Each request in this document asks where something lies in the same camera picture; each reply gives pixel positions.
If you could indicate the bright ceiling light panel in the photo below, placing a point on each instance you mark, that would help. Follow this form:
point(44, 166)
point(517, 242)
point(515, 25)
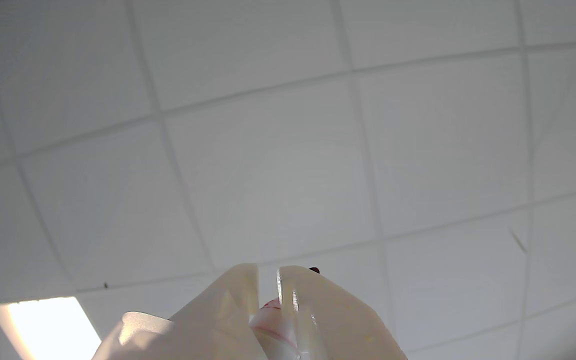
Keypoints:
point(50, 327)

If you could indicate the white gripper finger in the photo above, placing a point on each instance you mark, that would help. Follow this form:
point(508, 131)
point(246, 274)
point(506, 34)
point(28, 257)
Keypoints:
point(338, 325)
point(193, 325)

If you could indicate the red marker pen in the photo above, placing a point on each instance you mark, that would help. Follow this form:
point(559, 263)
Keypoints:
point(273, 325)

